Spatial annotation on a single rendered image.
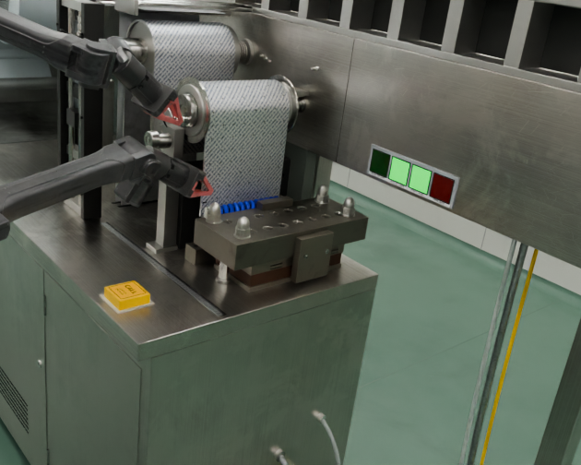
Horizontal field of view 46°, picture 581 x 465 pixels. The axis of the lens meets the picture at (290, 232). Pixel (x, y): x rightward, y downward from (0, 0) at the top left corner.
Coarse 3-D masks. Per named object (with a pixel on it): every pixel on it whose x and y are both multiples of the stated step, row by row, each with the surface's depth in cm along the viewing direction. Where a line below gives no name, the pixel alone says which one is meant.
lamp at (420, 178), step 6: (414, 168) 150; (420, 168) 149; (414, 174) 150; (420, 174) 149; (426, 174) 148; (414, 180) 150; (420, 180) 149; (426, 180) 148; (414, 186) 151; (420, 186) 149; (426, 186) 148; (426, 192) 148
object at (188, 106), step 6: (180, 96) 154; (186, 96) 152; (192, 96) 152; (180, 102) 154; (186, 102) 152; (192, 102) 151; (180, 108) 155; (186, 108) 152; (192, 108) 151; (186, 114) 153; (192, 114) 151; (186, 120) 153; (192, 120) 152; (186, 126) 154; (192, 126) 155
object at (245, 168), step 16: (208, 144) 154; (224, 144) 157; (240, 144) 160; (256, 144) 163; (272, 144) 166; (208, 160) 155; (224, 160) 158; (240, 160) 161; (256, 160) 165; (272, 160) 168; (208, 176) 157; (224, 176) 160; (240, 176) 163; (256, 176) 167; (272, 176) 170; (224, 192) 162; (240, 192) 165; (256, 192) 169; (272, 192) 172
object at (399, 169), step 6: (396, 162) 154; (402, 162) 152; (396, 168) 154; (402, 168) 152; (408, 168) 151; (390, 174) 155; (396, 174) 154; (402, 174) 153; (396, 180) 154; (402, 180) 153
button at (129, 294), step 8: (104, 288) 142; (112, 288) 142; (120, 288) 142; (128, 288) 143; (136, 288) 143; (104, 296) 143; (112, 296) 140; (120, 296) 139; (128, 296) 140; (136, 296) 140; (144, 296) 141; (120, 304) 138; (128, 304) 139; (136, 304) 141
